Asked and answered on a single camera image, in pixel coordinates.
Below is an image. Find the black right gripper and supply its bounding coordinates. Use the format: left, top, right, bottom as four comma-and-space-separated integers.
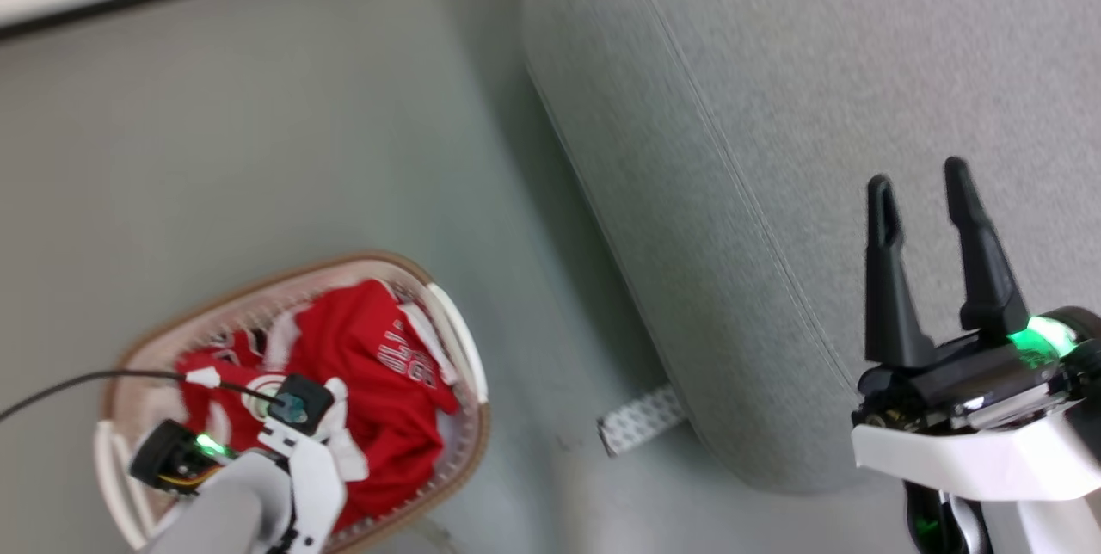
856, 156, 1101, 436

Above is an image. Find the grey fabric sofa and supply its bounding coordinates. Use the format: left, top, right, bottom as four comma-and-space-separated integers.
520, 0, 1101, 496

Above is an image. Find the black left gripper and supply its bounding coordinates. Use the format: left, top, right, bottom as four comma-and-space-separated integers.
129, 419, 237, 495

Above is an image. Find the white and brown laundry basket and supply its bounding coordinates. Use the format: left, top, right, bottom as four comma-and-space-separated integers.
93, 250, 491, 554

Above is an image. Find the red baseball jersey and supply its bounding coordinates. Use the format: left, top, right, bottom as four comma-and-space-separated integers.
175, 279, 461, 532

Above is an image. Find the thin black cable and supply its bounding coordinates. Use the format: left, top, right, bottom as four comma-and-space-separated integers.
0, 368, 285, 424

